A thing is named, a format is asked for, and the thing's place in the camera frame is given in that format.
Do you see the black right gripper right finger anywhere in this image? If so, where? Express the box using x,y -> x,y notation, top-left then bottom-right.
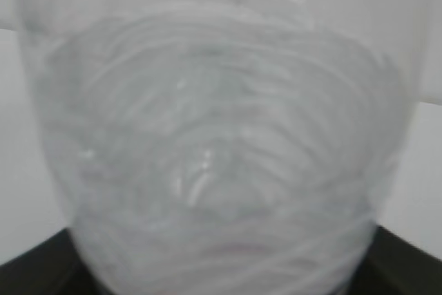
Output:
340,227 -> 441,295

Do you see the clear plastic water bottle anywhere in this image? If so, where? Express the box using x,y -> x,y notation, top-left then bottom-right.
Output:
15,0 -> 431,294

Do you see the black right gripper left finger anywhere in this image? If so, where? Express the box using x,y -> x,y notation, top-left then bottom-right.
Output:
1,229 -> 101,295

